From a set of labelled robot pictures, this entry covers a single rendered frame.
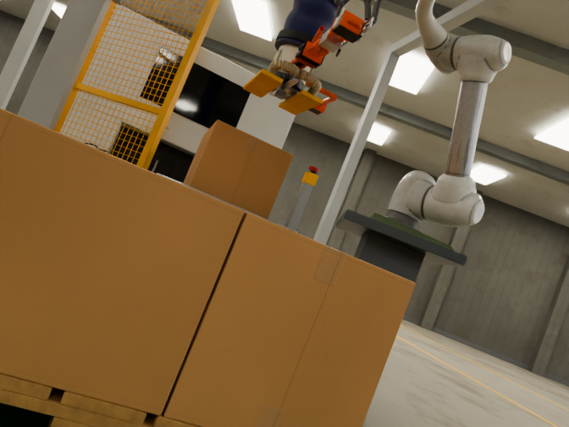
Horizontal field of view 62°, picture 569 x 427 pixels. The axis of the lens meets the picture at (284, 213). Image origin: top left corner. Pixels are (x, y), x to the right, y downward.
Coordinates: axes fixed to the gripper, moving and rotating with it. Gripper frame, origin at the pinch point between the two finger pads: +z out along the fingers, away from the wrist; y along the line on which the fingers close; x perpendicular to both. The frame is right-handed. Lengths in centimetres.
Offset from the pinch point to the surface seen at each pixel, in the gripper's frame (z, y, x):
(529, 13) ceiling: -270, -269, -284
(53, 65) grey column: 31, 105, -134
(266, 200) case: 58, -15, -72
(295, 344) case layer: 93, 3, 60
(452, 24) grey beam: -183, -163, -243
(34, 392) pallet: 114, 44, 60
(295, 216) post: 55, -48, -122
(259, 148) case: 36, -2, -73
